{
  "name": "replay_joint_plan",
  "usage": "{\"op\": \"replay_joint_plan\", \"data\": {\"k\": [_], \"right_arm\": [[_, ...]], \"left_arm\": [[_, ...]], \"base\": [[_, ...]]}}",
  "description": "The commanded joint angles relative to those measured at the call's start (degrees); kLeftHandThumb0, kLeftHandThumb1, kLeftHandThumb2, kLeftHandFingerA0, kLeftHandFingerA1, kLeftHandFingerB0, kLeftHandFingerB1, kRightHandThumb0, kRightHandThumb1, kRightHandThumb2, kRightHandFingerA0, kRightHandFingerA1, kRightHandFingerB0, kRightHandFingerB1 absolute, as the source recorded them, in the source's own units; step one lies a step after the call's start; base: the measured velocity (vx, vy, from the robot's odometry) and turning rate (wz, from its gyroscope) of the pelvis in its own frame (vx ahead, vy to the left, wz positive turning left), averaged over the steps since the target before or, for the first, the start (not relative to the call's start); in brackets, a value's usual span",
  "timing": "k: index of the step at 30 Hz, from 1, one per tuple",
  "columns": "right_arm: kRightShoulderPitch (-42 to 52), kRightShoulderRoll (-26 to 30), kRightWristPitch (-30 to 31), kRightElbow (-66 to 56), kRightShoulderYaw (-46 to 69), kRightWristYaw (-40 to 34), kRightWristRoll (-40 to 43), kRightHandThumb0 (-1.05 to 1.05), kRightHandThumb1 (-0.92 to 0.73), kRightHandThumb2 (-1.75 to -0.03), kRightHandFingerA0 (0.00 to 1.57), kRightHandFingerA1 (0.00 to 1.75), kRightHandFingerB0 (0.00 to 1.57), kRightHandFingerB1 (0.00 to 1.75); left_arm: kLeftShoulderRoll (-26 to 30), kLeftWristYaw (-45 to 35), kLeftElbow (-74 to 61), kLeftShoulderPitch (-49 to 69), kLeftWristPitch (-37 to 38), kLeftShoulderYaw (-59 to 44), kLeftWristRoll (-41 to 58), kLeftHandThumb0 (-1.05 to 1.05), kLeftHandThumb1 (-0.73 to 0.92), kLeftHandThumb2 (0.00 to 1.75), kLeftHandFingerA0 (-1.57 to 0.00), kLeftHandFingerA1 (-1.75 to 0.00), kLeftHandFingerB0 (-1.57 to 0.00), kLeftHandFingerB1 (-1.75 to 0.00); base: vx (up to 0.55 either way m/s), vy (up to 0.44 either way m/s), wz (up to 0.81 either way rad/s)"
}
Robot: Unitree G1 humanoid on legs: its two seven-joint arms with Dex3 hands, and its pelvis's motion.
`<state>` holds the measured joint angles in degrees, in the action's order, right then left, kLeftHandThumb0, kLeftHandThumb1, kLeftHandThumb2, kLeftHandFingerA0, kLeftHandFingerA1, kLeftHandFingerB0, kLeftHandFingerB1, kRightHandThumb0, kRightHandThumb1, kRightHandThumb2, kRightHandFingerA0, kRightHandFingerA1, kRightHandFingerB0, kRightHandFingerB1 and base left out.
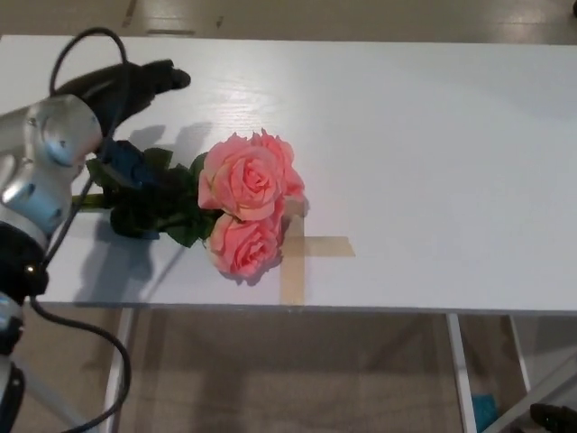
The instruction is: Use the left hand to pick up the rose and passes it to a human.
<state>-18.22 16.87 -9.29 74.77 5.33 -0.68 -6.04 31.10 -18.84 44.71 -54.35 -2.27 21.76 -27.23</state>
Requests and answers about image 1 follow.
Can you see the grey metal stand bar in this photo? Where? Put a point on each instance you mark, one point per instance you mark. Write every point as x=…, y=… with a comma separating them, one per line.
x=49, y=397

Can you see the pink artificial rose bouquet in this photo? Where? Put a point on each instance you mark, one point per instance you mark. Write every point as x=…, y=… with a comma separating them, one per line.
x=243, y=180

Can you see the short beige tape strip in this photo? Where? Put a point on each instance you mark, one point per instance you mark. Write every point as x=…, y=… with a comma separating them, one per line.
x=326, y=246

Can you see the long beige tape strip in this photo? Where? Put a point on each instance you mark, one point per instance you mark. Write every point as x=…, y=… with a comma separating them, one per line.
x=293, y=279

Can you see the dark object on floor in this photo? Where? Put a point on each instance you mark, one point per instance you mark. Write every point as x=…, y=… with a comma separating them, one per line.
x=572, y=6

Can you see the white table leg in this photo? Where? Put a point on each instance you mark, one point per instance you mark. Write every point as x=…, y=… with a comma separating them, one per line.
x=460, y=370
x=121, y=329
x=520, y=352

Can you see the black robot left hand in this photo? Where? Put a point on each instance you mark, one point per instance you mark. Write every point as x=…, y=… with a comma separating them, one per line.
x=121, y=88

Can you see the white table brace bar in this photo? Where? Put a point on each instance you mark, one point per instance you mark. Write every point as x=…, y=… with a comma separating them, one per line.
x=541, y=397

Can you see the teal object on floor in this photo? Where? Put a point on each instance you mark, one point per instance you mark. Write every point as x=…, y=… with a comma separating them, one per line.
x=486, y=412

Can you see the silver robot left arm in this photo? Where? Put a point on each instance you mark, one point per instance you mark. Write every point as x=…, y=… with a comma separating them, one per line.
x=45, y=149

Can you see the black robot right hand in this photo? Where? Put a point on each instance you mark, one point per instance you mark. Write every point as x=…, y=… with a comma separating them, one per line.
x=556, y=419

